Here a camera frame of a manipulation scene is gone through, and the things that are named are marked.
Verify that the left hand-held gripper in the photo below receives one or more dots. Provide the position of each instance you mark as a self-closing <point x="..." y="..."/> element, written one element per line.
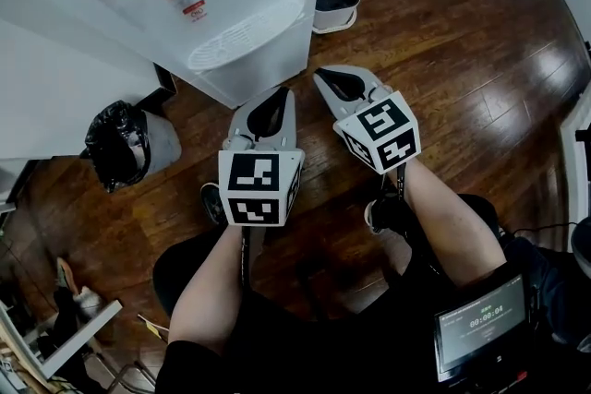
<point x="254" y="184"/>

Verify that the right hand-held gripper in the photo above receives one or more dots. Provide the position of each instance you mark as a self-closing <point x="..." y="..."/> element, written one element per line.
<point x="381" y="131"/>

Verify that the person's left forearm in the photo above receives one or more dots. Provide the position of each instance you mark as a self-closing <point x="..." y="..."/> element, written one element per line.
<point x="208" y="286"/>

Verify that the person's right forearm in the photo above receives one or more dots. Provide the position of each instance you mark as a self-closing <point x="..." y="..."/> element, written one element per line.
<point x="452" y="226"/>

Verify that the white drip tray grille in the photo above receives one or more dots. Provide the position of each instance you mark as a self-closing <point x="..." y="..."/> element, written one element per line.
<point x="244" y="36"/>

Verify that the person's left shoe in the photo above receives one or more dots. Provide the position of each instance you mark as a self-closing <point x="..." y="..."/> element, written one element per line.
<point x="213" y="203"/>

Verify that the person's shoe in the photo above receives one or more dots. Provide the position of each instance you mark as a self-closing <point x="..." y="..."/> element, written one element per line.
<point x="213" y="203"/>
<point x="378" y="214"/>

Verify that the person's right shoe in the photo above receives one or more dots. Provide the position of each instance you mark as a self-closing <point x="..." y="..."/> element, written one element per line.
<point x="378" y="214"/>

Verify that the grey bin with black bag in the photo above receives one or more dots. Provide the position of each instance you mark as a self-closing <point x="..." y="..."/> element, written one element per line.
<point x="124" y="143"/>

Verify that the yellow paper tag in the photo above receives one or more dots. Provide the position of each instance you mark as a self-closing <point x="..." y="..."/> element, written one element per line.
<point x="155" y="328"/>

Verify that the person's black clothing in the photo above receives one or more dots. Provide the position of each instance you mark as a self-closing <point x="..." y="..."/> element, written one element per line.
<point x="323" y="350"/>

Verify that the black chest-mounted screen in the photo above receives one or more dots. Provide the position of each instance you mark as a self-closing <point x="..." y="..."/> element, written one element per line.
<point x="482" y="327"/>

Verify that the white shelf board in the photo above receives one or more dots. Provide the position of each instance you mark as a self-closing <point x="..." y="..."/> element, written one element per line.
<point x="74" y="337"/>

